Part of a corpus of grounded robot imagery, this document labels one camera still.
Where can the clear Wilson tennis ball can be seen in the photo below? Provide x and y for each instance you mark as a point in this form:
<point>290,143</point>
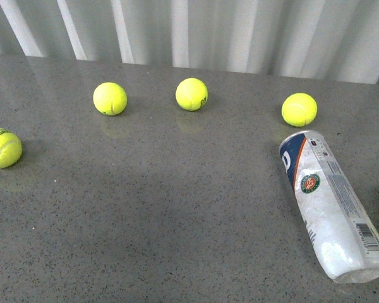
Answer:
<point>343,237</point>

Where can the middle tennis ball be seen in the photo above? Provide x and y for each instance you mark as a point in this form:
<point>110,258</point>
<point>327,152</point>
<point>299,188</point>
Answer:
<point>191,94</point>

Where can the tennis ball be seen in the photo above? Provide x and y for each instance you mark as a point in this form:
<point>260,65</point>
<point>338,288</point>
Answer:
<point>10,148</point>
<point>299,109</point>
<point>191,94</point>
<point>110,99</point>

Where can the right tennis ball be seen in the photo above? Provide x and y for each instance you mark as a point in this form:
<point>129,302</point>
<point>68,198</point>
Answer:
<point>299,109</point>

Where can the far left tennis ball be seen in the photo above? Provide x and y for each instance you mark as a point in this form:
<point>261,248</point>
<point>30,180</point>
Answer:
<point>10,148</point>

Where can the white pleated curtain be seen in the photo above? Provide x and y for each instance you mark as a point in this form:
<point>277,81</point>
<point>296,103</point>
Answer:
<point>330,40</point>

